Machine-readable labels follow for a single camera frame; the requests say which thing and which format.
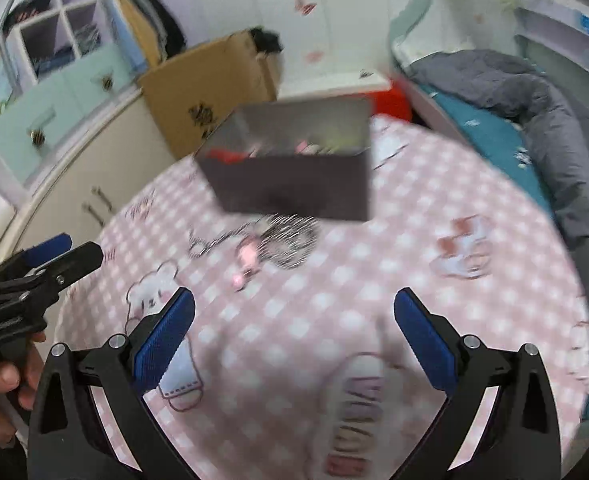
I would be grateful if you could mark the white board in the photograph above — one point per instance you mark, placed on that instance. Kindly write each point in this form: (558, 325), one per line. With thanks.
(324, 85)

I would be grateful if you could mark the pink checked cartoon tablecloth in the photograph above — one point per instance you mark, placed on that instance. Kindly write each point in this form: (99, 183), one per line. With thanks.
(349, 285)

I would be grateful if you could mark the pale pink butterfly sticker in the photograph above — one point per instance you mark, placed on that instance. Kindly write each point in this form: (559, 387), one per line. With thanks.
(315, 55)

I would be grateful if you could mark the teal bed sheet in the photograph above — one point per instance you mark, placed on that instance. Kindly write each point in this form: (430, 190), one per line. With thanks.
(484, 130)

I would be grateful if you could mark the pink brown butterfly sticker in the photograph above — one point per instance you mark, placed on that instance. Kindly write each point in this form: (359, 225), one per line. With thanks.
(304, 5)

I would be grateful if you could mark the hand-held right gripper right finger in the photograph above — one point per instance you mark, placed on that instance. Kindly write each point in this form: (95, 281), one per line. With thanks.
(424, 340)

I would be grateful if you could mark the black clothes heap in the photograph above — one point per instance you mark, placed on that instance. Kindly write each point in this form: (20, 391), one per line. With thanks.
(267, 40)

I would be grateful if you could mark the mint green drawer unit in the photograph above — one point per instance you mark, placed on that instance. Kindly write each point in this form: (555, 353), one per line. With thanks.
(64, 95)

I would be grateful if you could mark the silver hair clip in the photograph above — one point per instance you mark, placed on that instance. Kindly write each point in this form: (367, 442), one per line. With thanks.
(366, 74)

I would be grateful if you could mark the grey metal tin box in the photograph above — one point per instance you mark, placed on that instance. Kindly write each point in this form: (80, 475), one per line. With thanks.
(294, 190)

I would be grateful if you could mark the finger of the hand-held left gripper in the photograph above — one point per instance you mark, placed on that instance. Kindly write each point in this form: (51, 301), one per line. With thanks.
(79, 257)
(49, 251)

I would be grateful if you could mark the cream cabinet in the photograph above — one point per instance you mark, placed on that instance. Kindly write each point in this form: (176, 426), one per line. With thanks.
(99, 160)

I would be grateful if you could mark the folded grey jeans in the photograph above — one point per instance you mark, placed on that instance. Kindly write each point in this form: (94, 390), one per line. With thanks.
(87, 37)

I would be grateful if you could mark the grey duvet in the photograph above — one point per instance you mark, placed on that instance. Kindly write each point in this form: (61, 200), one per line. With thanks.
(549, 125)

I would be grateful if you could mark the folded blue jeans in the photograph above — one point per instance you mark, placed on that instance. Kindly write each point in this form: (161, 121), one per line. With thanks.
(54, 60)

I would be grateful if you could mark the dark clothes pile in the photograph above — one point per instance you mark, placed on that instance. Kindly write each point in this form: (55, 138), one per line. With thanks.
(32, 7)

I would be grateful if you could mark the mint green bunk bed frame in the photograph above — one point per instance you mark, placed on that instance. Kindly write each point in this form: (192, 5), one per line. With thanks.
(409, 10)

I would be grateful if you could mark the row of hanging clothes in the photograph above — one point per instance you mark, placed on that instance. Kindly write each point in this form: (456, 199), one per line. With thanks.
(139, 20)

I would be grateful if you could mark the large cardboard box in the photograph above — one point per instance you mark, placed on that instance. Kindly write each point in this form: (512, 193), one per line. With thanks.
(214, 75)

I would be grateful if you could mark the pine cone ornament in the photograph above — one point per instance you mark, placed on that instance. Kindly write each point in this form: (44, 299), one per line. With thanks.
(37, 137)
(107, 82)

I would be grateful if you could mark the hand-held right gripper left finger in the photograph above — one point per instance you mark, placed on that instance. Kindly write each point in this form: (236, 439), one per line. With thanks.
(167, 340)

